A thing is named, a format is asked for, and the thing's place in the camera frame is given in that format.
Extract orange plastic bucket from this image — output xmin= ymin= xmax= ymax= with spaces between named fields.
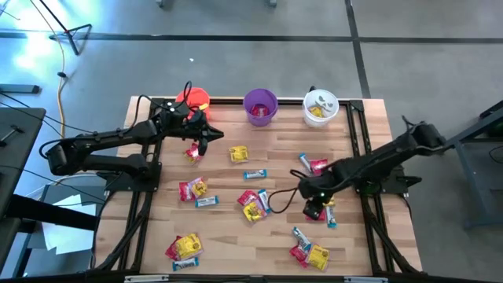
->
xmin=175 ymin=86 xmax=211 ymax=121

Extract black desk beam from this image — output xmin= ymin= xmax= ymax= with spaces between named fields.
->
xmin=7 ymin=194 xmax=99 ymax=233

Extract white paper sheets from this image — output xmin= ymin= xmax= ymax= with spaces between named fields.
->
xmin=41 ymin=194 xmax=98 ymax=256

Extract silver flat snack packet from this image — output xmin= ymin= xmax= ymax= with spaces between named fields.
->
xmin=297 ymin=152 xmax=314 ymax=174

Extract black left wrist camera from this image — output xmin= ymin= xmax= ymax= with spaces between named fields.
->
xmin=184 ymin=108 xmax=208 ymax=130

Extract black desk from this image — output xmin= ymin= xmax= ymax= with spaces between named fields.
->
xmin=0 ymin=106 xmax=47 ymax=233

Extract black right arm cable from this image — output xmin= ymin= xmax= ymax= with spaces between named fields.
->
xmin=268 ymin=168 xmax=304 ymax=215

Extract white plastic bucket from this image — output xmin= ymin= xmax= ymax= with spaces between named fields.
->
xmin=302 ymin=89 xmax=340 ymax=129

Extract black flat bar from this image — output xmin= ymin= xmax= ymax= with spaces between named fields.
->
xmin=0 ymin=83 xmax=42 ymax=95

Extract yellow extension cable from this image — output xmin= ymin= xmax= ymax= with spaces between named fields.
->
xmin=29 ymin=0 xmax=68 ymax=138

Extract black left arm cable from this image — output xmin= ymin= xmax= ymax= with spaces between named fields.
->
xmin=134 ymin=80 xmax=194 ymax=119

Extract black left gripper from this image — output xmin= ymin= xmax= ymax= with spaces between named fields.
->
xmin=156 ymin=100 xmax=224 ymax=156

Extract black tripod stand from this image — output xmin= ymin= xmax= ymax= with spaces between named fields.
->
xmin=37 ymin=0 xmax=94 ymax=56

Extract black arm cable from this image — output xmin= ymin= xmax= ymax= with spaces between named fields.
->
xmin=268 ymin=168 xmax=304 ymax=215
xmin=134 ymin=80 xmax=194 ymax=119

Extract grey metal table frame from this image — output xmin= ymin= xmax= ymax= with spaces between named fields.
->
xmin=443 ymin=100 xmax=503 ymax=229

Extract purple plastic bucket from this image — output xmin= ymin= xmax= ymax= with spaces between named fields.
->
xmin=242 ymin=88 xmax=279 ymax=127

